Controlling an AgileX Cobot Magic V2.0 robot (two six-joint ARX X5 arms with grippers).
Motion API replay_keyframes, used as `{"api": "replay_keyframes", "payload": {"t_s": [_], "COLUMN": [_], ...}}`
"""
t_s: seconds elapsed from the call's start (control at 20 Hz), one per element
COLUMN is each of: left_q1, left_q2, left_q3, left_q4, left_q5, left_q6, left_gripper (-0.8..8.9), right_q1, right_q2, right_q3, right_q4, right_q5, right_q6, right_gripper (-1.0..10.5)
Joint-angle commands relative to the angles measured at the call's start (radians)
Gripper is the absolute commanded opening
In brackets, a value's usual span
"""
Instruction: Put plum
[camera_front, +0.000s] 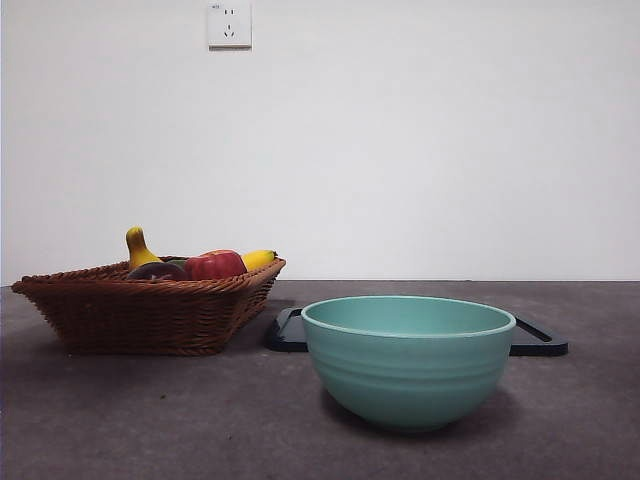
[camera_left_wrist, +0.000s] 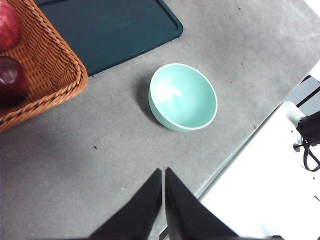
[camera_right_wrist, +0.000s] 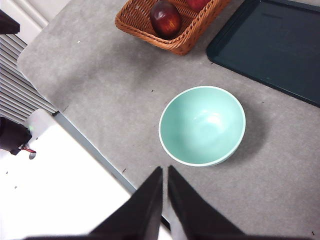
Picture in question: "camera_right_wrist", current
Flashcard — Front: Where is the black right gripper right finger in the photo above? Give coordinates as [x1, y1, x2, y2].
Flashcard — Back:
[166, 164, 314, 240]

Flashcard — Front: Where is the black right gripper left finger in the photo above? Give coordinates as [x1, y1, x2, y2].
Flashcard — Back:
[21, 166, 164, 240]

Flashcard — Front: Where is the teal ceramic bowl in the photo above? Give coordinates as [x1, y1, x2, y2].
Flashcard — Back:
[158, 85, 247, 168]

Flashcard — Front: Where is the dark red plum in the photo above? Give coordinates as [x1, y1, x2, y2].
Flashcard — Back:
[149, 0, 183, 41]

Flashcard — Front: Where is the white base platform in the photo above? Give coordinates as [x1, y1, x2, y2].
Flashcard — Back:
[0, 121, 173, 240]

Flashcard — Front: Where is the white device with green light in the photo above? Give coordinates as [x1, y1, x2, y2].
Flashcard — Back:
[25, 108, 55, 161]

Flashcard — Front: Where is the grey ribbed panel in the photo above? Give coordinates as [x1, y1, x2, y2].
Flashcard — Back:
[0, 33, 59, 125]

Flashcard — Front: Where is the dark teal rectangular tray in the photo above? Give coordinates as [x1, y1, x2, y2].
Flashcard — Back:
[205, 0, 320, 109]

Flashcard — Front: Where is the brown wicker basket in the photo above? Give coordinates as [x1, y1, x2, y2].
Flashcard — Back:
[114, 0, 232, 57]

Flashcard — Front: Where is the red apple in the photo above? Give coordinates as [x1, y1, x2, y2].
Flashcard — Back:
[186, 0, 212, 12]

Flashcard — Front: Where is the black flat block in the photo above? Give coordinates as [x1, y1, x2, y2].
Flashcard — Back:
[0, 9, 21, 36]

